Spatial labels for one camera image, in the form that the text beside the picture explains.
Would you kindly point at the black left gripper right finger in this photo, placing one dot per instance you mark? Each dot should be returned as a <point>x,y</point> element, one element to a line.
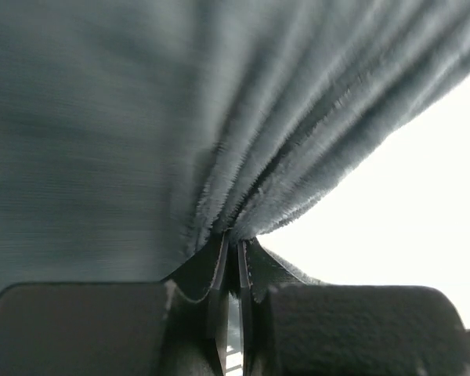
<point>289,327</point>

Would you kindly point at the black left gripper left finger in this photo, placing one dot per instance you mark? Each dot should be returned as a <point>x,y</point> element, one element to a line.
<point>173,327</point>

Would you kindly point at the grey zebra plush pillowcase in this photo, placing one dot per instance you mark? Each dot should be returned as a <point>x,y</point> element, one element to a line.
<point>132,131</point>

